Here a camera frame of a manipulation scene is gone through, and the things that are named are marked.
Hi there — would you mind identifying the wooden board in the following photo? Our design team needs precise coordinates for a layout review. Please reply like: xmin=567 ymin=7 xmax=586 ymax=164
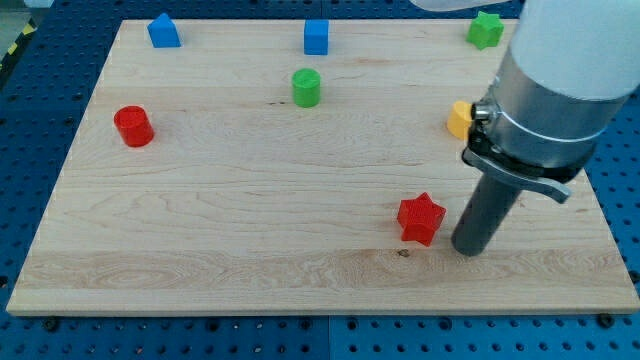
xmin=7 ymin=20 xmax=639 ymax=316

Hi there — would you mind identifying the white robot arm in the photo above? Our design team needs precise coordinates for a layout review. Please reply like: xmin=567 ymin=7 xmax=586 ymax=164
xmin=451 ymin=0 xmax=639 ymax=256

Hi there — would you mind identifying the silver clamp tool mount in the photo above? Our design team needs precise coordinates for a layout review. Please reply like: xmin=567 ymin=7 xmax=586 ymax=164
xmin=462 ymin=51 xmax=626 ymax=203

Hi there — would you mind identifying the blue house-shaped block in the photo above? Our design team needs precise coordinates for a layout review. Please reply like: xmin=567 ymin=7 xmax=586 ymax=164
xmin=147 ymin=13 xmax=181 ymax=48

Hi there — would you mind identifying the red star block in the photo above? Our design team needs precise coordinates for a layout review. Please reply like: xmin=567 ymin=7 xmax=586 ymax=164
xmin=397 ymin=192 xmax=446 ymax=247

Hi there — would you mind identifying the blue cube block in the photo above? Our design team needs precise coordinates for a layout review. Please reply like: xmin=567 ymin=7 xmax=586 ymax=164
xmin=303 ymin=19 xmax=329 ymax=56

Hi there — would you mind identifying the green cylinder block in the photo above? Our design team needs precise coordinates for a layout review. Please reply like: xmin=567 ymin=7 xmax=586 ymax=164
xmin=291 ymin=68 xmax=321 ymax=108

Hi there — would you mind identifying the red cylinder block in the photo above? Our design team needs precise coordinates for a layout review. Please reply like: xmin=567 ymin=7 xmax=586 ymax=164
xmin=114 ymin=105 xmax=155 ymax=147

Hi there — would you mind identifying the green star block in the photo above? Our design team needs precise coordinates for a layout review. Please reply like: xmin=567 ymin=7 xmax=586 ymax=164
xmin=466 ymin=11 xmax=504 ymax=50

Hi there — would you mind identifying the yellow block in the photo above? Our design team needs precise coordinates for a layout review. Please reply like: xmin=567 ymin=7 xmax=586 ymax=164
xmin=446 ymin=101 xmax=472 ymax=141

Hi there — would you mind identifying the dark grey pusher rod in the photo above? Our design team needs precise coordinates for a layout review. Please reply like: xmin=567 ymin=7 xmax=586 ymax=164
xmin=451 ymin=175 xmax=521 ymax=257

